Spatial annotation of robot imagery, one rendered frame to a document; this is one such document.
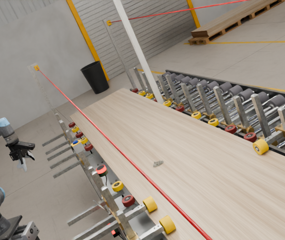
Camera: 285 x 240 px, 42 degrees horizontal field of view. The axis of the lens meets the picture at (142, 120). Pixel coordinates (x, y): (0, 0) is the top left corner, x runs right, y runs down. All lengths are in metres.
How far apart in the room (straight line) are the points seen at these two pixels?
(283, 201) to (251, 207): 0.15
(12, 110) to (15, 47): 1.57
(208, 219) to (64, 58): 8.42
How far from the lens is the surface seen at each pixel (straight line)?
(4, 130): 2.38
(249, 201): 1.96
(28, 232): 2.52
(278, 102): 3.02
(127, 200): 2.36
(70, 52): 10.02
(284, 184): 2.00
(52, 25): 9.95
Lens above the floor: 2.07
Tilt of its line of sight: 19 degrees down
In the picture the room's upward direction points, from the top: 25 degrees counter-clockwise
